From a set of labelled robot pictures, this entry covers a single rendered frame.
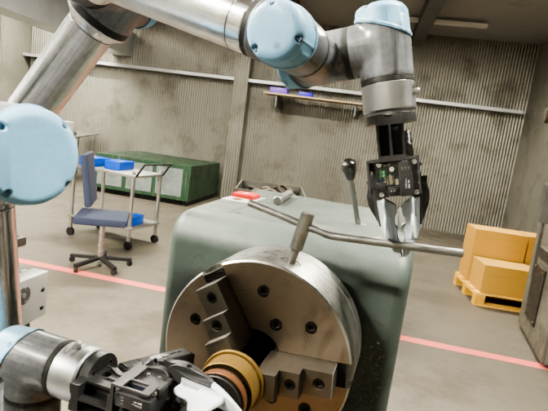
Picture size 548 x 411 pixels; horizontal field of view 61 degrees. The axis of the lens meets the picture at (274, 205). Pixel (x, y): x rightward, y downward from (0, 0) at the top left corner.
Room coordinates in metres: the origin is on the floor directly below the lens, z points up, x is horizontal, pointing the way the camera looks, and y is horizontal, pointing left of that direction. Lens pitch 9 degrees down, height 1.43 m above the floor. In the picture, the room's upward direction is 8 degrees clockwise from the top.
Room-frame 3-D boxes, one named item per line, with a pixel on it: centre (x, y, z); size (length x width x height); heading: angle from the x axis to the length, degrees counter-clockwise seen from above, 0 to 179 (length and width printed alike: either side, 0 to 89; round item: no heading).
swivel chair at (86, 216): (4.20, 1.56, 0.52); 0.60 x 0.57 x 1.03; 84
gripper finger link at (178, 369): (0.57, 0.09, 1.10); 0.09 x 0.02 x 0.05; 74
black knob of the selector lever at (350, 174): (1.00, -0.15, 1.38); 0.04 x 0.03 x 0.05; 164
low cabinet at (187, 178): (8.81, 2.20, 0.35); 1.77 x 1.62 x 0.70; 80
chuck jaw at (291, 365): (0.65, -0.08, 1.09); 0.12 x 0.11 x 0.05; 74
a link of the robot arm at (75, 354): (0.59, 0.23, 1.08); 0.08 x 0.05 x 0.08; 164
